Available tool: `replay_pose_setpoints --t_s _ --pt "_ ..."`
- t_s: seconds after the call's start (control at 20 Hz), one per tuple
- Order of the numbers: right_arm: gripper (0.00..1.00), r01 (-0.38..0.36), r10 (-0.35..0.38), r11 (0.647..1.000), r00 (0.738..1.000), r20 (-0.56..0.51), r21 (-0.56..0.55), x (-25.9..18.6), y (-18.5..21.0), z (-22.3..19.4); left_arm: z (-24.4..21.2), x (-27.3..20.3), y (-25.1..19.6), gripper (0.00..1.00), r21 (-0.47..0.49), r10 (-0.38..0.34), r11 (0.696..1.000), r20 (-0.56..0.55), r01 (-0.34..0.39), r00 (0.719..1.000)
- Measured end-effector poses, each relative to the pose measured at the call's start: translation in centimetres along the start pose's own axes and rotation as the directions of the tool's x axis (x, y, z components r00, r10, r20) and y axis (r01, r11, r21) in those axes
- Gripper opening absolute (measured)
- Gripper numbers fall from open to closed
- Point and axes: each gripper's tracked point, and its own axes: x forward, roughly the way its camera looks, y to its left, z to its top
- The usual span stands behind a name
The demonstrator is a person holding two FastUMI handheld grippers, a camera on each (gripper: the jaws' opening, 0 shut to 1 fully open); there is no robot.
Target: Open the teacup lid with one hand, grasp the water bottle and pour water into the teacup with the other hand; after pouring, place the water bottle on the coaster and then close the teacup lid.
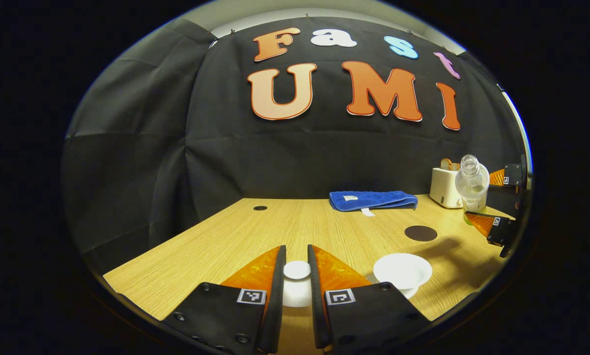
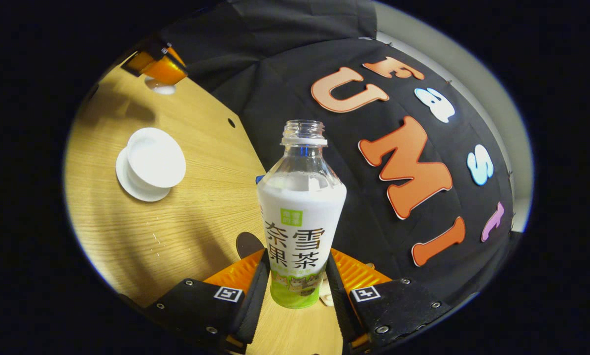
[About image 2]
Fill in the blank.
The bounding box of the white toaster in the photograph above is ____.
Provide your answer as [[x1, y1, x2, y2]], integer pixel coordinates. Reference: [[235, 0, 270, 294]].
[[318, 276, 336, 307]]

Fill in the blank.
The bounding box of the dark round coaster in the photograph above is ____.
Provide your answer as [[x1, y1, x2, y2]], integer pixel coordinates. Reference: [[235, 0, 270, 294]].
[[236, 232, 266, 260]]

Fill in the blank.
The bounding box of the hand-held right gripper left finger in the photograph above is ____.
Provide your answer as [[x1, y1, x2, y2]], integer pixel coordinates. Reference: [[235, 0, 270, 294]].
[[144, 248, 271, 354]]

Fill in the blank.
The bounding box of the black backdrop cloth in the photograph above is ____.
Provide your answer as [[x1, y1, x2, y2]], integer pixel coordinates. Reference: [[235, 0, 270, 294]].
[[159, 0, 522, 307]]

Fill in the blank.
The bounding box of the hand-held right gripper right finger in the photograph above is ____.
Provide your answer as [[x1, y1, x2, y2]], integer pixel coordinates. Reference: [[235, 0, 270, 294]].
[[326, 248, 456, 354]]

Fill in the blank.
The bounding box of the white teacup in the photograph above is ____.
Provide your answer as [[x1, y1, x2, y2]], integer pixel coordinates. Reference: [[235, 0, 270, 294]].
[[126, 127, 187, 189]]

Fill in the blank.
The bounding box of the white saucer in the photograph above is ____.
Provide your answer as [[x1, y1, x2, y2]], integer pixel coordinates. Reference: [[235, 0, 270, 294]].
[[116, 147, 172, 203]]

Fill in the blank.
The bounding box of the clear water bottle white label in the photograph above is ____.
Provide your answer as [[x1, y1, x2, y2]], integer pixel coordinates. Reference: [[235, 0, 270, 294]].
[[257, 120, 347, 310]]

